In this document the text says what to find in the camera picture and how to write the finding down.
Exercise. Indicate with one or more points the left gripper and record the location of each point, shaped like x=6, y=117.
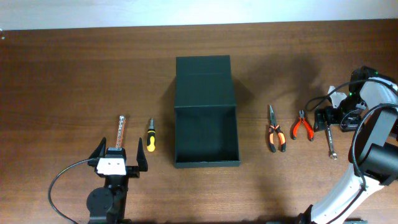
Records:
x=134, y=171

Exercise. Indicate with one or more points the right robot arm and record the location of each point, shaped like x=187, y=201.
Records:
x=369, y=110

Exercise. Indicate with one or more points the silver ring spanner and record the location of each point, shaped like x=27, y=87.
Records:
x=332, y=153

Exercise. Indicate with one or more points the orange black long-nose pliers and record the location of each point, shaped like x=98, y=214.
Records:
x=274, y=128

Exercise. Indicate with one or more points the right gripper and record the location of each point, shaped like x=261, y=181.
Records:
x=319, y=119

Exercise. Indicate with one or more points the black open box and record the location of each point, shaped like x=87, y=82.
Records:
x=206, y=132

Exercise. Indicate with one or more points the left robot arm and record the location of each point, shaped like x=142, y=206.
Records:
x=107, y=204

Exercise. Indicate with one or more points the yellow black screwdriver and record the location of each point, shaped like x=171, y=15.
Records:
x=150, y=143

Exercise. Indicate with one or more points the red small cutting pliers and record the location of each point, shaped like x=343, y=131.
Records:
x=302, y=120

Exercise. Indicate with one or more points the orange handled metal file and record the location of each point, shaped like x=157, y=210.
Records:
x=120, y=132

